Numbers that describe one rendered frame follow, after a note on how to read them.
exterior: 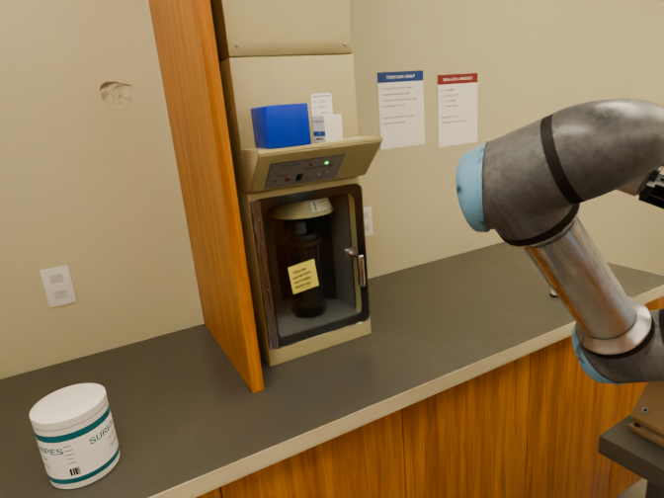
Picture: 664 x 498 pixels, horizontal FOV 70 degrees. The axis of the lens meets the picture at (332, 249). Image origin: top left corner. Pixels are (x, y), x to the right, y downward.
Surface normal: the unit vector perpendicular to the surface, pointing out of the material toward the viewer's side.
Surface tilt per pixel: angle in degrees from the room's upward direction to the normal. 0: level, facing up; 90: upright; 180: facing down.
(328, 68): 90
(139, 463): 0
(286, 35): 90
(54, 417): 0
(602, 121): 53
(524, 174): 88
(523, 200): 115
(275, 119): 90
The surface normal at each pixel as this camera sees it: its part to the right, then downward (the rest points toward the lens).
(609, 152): -0.06, 0.20
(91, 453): 0.70, 0.15
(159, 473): -0.08, -0.96
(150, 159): 0.47, 0.21
